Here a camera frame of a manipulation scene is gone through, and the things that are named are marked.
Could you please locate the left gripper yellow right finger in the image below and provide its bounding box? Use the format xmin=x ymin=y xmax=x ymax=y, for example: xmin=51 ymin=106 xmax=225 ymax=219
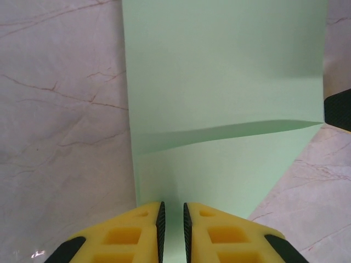
xmin=183 ymin=202 xmax=309 ymax=263

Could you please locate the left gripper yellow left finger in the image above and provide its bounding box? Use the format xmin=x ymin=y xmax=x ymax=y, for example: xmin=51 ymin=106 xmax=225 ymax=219
xmin=45 ymin=201 xmax=166 ymax=263

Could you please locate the green paper sheet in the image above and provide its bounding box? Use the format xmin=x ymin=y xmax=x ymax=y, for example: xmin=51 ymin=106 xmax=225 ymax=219
xmin=121 ymin=0 xmax=330 ymax=263

